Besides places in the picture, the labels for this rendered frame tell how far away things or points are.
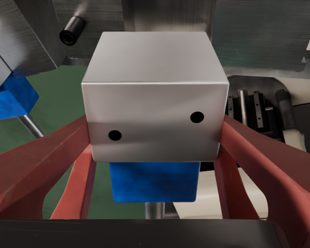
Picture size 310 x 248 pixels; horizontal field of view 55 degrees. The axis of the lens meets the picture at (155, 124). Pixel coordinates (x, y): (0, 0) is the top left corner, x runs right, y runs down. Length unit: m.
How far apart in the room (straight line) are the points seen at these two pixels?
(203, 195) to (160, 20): 0.34
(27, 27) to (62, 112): 1.38
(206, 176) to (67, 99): 1.13
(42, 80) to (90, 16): 1.34
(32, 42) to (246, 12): 0.17
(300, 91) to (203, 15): 0.84
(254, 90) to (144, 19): 0.82
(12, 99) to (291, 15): 0.23
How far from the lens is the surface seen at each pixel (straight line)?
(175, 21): 0.21
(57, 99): 1.57
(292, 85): 1.01
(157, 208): 0.17
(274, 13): 0.18
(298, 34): 0.19
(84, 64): 0.33
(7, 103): 0.31
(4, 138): 2.01
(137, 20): 0.22
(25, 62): 0.28
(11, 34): 0.27
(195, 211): 0.52
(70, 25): 0.19
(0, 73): 0.29
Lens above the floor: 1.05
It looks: 44 degrees down
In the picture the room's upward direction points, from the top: 169 degrees counter-clockwise
